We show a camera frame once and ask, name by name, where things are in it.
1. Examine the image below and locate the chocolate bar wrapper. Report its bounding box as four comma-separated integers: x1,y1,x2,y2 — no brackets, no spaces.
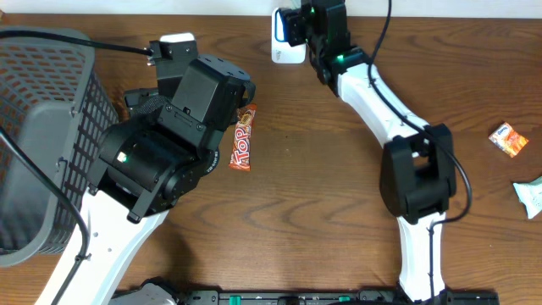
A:
229,104,257,171

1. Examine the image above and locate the orange tissue pack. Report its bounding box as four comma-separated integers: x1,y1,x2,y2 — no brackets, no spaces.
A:
489,122,528,158

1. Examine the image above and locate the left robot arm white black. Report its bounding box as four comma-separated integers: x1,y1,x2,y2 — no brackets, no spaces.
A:
38,33,255,304

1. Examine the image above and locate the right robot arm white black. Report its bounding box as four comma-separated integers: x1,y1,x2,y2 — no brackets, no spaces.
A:
272,1,456,304

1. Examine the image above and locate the white barcode scanner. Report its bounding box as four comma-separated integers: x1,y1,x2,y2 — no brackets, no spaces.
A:
271,8,307,64

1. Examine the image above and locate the grey plastic shopping basket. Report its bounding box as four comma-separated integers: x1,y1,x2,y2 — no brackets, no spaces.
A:
1,37,119,267

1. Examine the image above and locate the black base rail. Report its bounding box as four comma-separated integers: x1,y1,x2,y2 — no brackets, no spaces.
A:
109,289,501,305

